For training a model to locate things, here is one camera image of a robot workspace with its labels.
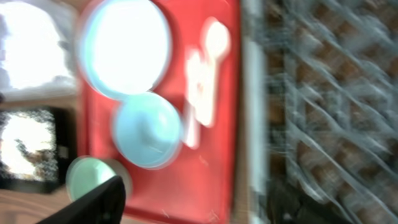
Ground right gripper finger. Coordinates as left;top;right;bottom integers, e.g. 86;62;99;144
38;175;126;224

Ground light blue bowl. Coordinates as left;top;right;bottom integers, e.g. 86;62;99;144
112;92;183;169

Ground food scraps and rice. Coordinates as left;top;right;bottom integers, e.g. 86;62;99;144
1;109;58;182

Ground white paper napkin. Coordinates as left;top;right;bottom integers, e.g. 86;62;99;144
1;1;74;90

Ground grey dishwasher rack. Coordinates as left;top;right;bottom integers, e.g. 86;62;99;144
241;0;397;223

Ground mint green bowl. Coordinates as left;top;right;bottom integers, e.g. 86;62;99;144
66;156;133;202

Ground black plastic tray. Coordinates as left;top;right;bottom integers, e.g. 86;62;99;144
1;106;76;194

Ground red serving tray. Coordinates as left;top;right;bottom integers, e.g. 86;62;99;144
78;0;240;223

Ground white plastic fork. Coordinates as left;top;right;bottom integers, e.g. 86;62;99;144
183;48;203;150

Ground light blue plate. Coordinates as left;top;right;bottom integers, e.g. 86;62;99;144
78;0;172;100

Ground clear plastic bin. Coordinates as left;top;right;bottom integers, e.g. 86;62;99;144
1;0;78;102

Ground white plastic spoon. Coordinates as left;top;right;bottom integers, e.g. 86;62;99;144
196;17;231;128

